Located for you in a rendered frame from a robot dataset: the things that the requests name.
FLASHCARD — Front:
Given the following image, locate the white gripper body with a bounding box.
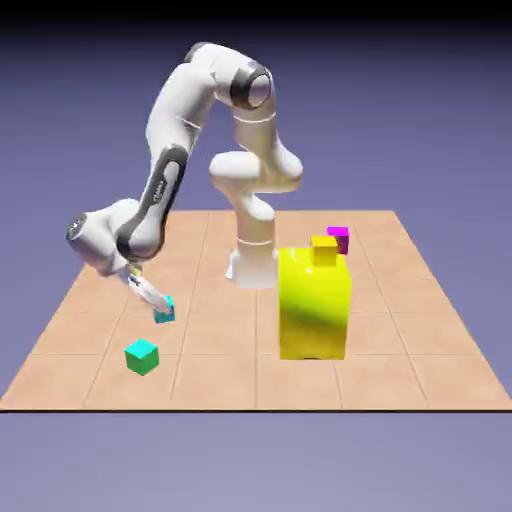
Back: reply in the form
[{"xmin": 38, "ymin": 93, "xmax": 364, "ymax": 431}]
[{"xmin": 128, "ymin": 274, "xmax": 170, "ymax": 312}]

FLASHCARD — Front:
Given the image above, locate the small teal cube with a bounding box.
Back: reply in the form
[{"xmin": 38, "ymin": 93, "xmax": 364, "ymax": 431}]
[{"xmin": 153, "ymin": 295, "xmax": 176, "ymax": 325}]

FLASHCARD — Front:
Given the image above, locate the small green cube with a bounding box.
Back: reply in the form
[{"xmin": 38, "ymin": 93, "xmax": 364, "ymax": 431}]
[{"xmin": 123, "ymin": 338, "xmax": 160, "ymax": 377}]

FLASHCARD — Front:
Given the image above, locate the small yellow cube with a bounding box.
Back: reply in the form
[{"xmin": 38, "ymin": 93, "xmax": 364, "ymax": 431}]
[{"xmin": 310, "ymin": 235, "xmax": 340, "ymax": 267}]

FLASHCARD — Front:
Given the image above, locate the small magenta cube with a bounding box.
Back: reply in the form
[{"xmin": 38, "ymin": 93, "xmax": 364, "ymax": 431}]
[{"xmin": 326, "ymin": 226, "xmax": 350, "ymax": 256}]

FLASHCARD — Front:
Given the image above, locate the large yellow box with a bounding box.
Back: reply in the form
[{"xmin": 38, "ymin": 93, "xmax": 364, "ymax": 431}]
[{"xmin": 277, "ymin": 246, "xmax": 353, "ymax": 361}]

